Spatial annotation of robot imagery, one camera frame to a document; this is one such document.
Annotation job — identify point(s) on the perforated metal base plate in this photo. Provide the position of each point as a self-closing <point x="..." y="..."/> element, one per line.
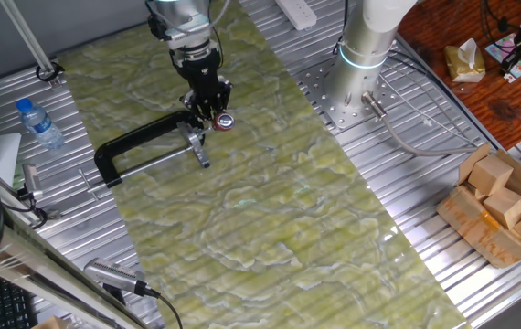
<point x="333" y="114"/>

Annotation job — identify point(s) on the yellow tissue pack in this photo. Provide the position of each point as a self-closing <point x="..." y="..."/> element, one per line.
<point x="464" y="61"/>

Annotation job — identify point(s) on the small camera on bracket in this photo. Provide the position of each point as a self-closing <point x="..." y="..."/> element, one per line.
<point x="32" y="180"/>

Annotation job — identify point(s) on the brown cardboard box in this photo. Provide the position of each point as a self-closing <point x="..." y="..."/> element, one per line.
<point x="480" y="233"/>

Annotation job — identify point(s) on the silver frame beam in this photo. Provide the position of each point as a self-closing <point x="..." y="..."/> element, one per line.
<point x="23" y="260"/>

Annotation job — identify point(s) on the slanted aluminium pole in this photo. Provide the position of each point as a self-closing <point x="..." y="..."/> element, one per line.
<point x="23" y="32"/>

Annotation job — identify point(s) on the silver lever base bracket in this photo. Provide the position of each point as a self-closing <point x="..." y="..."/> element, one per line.
<point x="196" y="146"/>

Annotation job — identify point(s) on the black silver desk device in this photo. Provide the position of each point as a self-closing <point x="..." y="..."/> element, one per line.
<point x="518" y="52"/>

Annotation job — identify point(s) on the clear water bottle blue cap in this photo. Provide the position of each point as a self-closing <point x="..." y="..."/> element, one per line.
<point x="41" y="125"/>

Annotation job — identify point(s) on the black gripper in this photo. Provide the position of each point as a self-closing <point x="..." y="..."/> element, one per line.
<point x="198" y="75"/>

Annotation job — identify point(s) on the green marble pattern mat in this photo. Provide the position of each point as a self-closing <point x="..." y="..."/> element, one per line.
<point x="265" y="228"/>

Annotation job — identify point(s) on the brown wooden desk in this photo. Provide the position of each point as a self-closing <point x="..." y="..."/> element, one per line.
<point x="493" y="109"/>

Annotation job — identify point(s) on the black C-clamp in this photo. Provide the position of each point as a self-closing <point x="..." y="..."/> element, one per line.
<point x="132" y="137"/>

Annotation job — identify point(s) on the white power strip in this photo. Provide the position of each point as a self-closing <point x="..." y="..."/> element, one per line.
<point x="297" y="13"/>

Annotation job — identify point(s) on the silver ribbed depth camera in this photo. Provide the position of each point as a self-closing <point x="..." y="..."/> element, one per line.
<point x="109" y="274"/>

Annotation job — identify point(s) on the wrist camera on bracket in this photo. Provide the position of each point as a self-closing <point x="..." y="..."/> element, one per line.
<point x="183" y="39"/>

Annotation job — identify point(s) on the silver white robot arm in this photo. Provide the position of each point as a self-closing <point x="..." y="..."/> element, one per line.
<point x="361" y="50"/>

